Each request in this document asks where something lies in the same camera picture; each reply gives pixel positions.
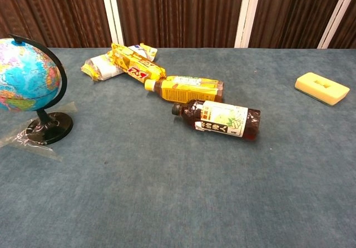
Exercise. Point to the yellow sponge with green pad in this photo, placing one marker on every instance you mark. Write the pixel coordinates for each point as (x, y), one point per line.
(320, 88)

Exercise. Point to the blue table cloth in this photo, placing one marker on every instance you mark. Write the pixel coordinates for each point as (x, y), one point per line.
(178, 181)

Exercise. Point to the small white yellow snack packet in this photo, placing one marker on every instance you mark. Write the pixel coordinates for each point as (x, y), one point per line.
(147, 52)

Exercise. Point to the clear adhesive tape strip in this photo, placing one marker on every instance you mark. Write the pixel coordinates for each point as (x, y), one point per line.
(47, 151)
(69, 108)

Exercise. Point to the tea bottle with yellow label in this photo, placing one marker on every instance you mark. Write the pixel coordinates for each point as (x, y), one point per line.
(189, 91)

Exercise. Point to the white screen frame post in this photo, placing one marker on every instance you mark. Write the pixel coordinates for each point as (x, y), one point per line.
(111, 11)
(338, 17)
(247, 11)

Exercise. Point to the dark tea bottle white label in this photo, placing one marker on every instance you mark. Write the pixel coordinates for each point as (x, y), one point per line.
(222, 118)

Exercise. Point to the blue globe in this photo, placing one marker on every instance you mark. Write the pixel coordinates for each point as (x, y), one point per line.
(27, 75)

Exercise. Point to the white and yellow snack bag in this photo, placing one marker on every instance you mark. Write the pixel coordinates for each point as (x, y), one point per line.
(101, 66)

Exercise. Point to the brown ribbed screen panel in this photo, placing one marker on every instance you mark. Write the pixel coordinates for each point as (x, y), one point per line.
(294, 11)
(178, 11)
(346, 34)
(55, 9)

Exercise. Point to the yellow snack pack red logo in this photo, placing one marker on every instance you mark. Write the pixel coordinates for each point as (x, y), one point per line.
(133, 64)

